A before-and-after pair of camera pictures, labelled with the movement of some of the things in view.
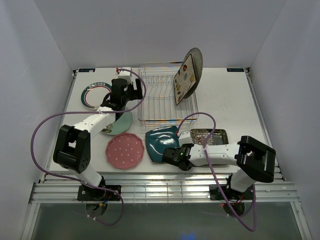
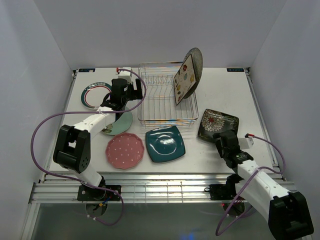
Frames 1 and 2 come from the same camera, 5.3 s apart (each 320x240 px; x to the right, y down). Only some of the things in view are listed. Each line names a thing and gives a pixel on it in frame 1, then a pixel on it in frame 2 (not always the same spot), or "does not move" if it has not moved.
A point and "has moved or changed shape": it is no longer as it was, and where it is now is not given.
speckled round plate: x=197 y=60 does not move
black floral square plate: x=200 y=136 has moved or changed shape
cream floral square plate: x=184 y=79 does not move
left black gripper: x=136 y=94 does not move
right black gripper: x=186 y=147 → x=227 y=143
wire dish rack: x=157 y=106 does not move
